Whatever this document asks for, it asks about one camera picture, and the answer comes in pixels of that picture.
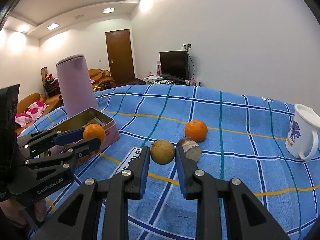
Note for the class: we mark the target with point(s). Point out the purple round vegetable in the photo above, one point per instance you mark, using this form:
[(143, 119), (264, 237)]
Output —
[(58, 150)]

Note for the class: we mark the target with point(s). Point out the person's left hand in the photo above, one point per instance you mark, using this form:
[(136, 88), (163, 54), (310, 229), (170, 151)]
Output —
[(40, 211)]

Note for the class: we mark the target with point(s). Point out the brown wooden door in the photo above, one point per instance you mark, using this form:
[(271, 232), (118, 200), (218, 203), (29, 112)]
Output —
[(120, 56)]

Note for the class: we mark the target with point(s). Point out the pink bottle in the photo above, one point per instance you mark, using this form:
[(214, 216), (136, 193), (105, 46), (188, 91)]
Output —
[(158, 67)]

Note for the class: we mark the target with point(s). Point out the ceiling air vent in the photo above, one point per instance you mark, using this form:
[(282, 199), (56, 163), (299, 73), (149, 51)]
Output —
[(79, 17)]

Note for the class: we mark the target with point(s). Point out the dark wooden cabinet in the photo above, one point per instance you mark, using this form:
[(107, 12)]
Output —
[(50, 82)]

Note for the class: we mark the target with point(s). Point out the pink floral pillow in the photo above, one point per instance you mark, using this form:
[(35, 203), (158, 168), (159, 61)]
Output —
[(22, 118), (37, 108)]

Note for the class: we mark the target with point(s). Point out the orange leather sofa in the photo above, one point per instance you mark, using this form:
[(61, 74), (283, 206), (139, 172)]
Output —
[(30, 101)]

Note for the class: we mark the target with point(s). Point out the black television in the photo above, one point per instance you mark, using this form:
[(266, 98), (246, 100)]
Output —
[(174, 65)]

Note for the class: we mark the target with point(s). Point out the wall power socket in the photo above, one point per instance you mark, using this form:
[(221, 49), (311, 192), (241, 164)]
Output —
[(188, 46)]

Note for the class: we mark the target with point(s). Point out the blue plaid blanket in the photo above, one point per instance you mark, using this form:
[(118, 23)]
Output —
[(237, 167)]

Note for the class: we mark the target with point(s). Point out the pink floral bag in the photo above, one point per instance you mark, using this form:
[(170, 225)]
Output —
[(194, 82)]

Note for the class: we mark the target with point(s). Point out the orange leather armchair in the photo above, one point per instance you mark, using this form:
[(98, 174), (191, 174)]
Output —
[(100, 76)]

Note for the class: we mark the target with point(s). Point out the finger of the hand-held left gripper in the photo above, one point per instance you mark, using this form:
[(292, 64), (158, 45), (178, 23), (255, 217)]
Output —
[(70, 136), (87, 146)]

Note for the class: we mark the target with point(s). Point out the tall purple cylinder container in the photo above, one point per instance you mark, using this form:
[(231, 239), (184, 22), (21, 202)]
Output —
[(76, 87)]

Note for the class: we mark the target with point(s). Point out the large orange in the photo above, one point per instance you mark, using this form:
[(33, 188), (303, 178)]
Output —
[(196, 130)]

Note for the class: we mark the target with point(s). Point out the rectangular ceiling light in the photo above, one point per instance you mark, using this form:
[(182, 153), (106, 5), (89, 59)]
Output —
[(108, 10), (53, 26)]

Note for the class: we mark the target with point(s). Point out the pink metal tin box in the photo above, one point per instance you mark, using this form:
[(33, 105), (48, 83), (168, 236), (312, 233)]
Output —
[(112, 132)]

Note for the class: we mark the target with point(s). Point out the cut taro with pale face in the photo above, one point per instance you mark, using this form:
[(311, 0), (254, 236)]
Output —
[(192, 151)]

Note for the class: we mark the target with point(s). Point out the dull yellow round fruit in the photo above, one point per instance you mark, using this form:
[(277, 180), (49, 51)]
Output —
[(162, 152)]

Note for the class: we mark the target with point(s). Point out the white printed mug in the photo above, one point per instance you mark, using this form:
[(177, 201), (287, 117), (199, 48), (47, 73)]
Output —
[(301, 135)]

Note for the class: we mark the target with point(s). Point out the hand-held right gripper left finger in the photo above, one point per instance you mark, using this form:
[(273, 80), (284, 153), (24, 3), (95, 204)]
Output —
[(143, 177)]

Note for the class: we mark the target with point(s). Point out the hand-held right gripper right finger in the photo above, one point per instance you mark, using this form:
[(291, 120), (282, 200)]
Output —
[(183, 177)]

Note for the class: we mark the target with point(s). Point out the small orange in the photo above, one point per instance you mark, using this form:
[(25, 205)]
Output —
[(94, 132)]

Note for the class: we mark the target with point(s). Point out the low television stand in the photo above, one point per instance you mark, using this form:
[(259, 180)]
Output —
[(162, 81)]

